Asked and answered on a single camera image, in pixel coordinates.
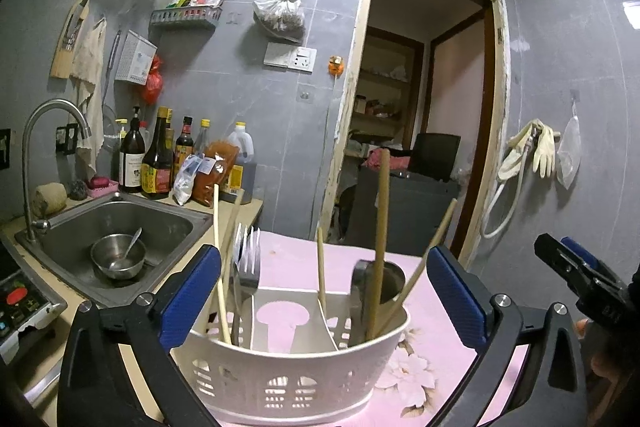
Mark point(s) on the grey wall shelf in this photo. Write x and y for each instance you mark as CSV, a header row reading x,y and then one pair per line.
x,y
185,17

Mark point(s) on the metal fork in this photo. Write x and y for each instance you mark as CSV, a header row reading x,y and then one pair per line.
x,y
252,262
240,257

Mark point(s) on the beige dish rag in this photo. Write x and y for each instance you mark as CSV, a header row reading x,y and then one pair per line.
x,y
90,67

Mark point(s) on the steel faucet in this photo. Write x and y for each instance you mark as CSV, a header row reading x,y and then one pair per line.
x,y
47,112

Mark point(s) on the brown spice packet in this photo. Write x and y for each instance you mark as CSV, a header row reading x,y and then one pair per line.
x,y
215,177

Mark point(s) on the person's right hand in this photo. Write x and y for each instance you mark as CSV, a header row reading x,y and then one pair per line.
x,y
607,364

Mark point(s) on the light wooden chopstick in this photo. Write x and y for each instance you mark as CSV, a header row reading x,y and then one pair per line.
x,y
236,222
220,257
322,267
425,257

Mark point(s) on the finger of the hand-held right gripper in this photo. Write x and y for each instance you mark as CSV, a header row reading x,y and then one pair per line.
x,y
557,264
580,252

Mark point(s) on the orange wall hook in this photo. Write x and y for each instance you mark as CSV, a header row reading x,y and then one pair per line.
x,y
335,66

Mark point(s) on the pink cloth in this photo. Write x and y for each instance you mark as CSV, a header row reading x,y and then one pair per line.
x,y
397,162

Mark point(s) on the beige rubber gloves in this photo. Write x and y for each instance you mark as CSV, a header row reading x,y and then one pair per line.
x,y
545,152

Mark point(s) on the white oil jug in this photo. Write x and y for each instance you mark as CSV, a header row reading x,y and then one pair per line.
x,y
242,152

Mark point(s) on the white plastic utensil basket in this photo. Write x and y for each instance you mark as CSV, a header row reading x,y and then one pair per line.
x,y
300,382

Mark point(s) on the red cap sauce bottle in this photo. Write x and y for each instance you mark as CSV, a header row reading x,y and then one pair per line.
x,y
184,142

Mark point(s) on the beige loofah sponge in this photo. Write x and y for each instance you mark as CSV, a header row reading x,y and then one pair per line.
x,y
49,199

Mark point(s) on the tall soy sauce bottle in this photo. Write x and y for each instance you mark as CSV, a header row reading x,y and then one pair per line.
x,y
157,157

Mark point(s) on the hanging metal skimmer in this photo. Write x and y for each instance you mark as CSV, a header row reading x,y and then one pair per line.
x,y
109,127

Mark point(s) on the black cabinet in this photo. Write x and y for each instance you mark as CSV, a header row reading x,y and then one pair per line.
x,y
400,212

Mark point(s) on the black chair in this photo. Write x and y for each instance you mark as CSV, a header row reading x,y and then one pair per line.
x,y
435,154

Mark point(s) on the filled clear plastic bag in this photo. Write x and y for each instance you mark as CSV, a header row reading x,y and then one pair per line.
x,y
280,14

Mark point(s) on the pink floral tablecloth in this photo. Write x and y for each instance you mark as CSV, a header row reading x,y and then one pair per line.
x,y
440,357

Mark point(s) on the black wall fixture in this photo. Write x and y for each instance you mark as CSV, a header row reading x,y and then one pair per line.
x,y
66,139

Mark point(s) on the metal bowl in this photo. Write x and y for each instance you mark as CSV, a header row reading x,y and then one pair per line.
x,y
107,257

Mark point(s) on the steel wool scrubber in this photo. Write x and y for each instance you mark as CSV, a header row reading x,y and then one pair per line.
x,y
77,189

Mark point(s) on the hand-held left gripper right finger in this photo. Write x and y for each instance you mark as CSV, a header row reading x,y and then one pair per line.
x,y
457,292

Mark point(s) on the thick wooden stick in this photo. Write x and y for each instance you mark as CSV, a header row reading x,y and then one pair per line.
x,y
378,232

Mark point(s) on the dark bottle white label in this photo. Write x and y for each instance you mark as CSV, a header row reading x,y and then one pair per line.
x,y
132,157

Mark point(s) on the clear bottle yellow cap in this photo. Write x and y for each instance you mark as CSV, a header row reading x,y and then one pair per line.
x,y
202,139

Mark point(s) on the pink soap dish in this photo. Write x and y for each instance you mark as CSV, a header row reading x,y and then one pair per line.
x,y
102,187

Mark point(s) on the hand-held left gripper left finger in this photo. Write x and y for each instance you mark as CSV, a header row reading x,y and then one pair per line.
x,y
192,292

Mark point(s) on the red plastic bag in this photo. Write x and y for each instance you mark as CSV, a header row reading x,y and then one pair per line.
x,y
152,82

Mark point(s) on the wooden door frame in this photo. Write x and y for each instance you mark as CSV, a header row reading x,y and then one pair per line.
x,y
500,107

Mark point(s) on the pump bottle yellow top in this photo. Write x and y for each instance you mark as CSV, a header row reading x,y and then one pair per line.
x,y
120,129

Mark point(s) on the white wall socket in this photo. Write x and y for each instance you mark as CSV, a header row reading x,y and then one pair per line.
x,y
290,56

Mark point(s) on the small metal spoon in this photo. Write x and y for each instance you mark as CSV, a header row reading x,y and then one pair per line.
x,y
131,247

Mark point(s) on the empty clear plastic bag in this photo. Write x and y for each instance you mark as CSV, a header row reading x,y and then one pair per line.
x,y
569,152

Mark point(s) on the white wall holder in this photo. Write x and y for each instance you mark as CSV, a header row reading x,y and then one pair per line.
x,y
136,57

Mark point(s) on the wooden shelf unit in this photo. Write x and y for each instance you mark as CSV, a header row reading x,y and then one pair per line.
x,y
385,107

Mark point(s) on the stainless steel sink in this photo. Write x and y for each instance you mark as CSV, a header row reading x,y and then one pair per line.
x,y
170,227

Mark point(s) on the blue white packet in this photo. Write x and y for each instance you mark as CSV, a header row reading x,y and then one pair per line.
x,y
187,179

